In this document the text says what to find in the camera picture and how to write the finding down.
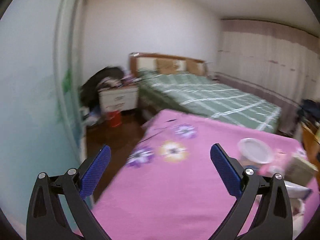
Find green beige cardboard box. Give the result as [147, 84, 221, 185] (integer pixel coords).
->
[284, 153, 318, 187]

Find white yogurt cup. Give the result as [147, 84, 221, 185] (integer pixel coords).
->
[238, 138, 274, 168]

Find pink strawberry milk carton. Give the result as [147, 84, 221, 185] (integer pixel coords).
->
[259, 149, 291, 177]

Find pink floral table cloth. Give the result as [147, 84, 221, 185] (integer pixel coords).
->
[72, 108, 320, 240]

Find white paper tissue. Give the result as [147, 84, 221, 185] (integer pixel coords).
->
[285, 181, 313, 216]

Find red bucket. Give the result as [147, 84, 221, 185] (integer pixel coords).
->
[106, 110, 121, 127]

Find sliding wardrobe door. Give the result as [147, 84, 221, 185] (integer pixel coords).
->
[1, 0, 81, 223]

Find white nightstand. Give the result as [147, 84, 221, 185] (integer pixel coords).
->
[98, 85, 139, 113]

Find wooden long cabinet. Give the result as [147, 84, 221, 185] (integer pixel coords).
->
[301, 122, 319, 163]

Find black clothes pile on nightstand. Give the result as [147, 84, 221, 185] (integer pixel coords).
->
[80, 66, 124, 111]

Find dark clothes pile on cabinet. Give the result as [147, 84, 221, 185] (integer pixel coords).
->
[298, 99, 319, 123]

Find green plaid bed cover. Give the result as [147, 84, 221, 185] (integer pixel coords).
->
[137, 69, 281, 133]

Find wooden bed with headboard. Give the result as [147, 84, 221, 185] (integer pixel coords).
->
[129, 53, 281, 133]

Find brown right pillow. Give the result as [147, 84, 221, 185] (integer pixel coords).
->
[186, 60, 207, 76]

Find brown pillow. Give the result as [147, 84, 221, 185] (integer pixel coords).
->
[156, 59, 180, 75]
[186, 60, 207, 76]

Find pink white curtain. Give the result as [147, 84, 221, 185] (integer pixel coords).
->
[215, 20, 319, 134]

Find brown left pillow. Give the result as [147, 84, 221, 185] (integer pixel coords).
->
[156, 59, 180, 75]

